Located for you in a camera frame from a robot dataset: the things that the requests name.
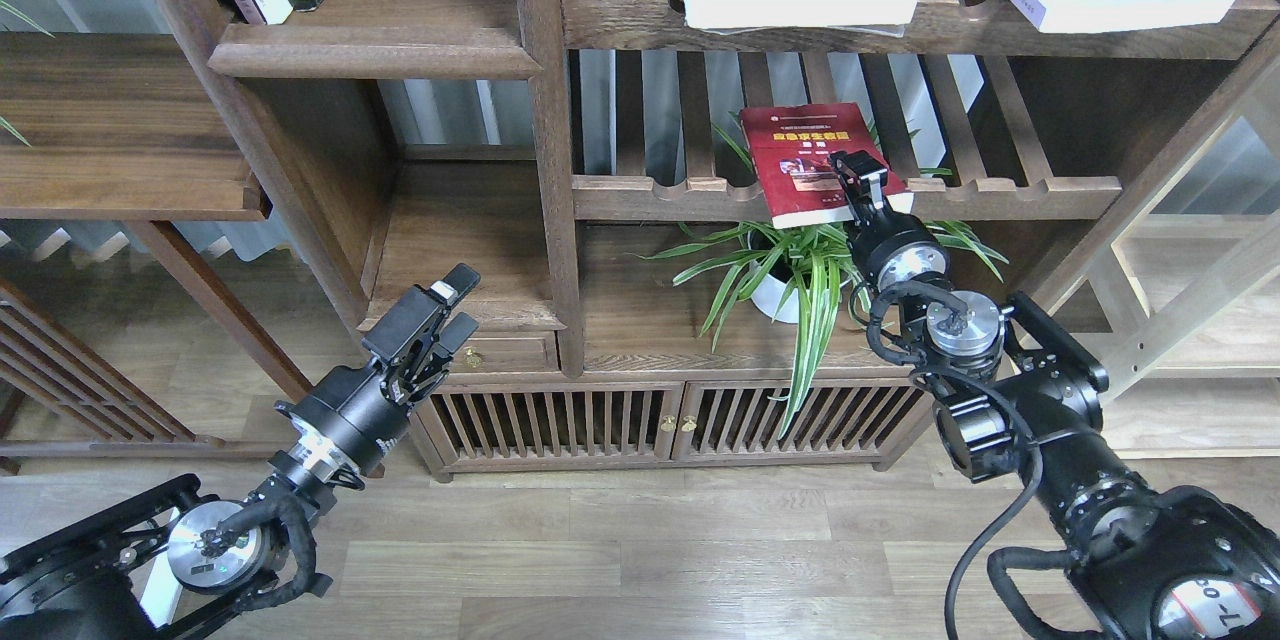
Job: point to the small wooden drawer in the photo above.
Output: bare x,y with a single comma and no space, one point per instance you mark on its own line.
496,353

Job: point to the left slatted cabinet door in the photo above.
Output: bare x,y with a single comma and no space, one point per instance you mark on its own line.
550,426

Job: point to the dark wooden bookshelf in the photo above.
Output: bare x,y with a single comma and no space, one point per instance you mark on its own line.
548,142

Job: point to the right slatted cabinet door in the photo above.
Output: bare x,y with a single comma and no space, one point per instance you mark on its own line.
860,421

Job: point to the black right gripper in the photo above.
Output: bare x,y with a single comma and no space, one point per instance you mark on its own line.
887,247

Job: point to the slatted cabinet door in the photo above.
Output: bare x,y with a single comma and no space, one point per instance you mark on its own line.
550,426
860,421

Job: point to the white plant pot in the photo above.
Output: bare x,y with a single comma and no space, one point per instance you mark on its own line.
789,277

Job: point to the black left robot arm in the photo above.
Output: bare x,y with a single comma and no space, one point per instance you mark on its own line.
173,564

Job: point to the red book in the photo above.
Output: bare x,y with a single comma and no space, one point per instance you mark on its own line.
790,148

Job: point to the light wooden rack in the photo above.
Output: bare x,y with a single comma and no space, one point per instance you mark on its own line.
1175,289

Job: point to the green spider plant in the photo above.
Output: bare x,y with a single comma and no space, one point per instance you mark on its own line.
811,341

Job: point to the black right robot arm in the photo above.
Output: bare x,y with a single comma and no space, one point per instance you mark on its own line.
1017,394

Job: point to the white table leg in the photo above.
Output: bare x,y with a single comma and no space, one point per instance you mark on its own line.
162,592

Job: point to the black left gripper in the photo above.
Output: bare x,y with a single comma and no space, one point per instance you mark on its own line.
355,416

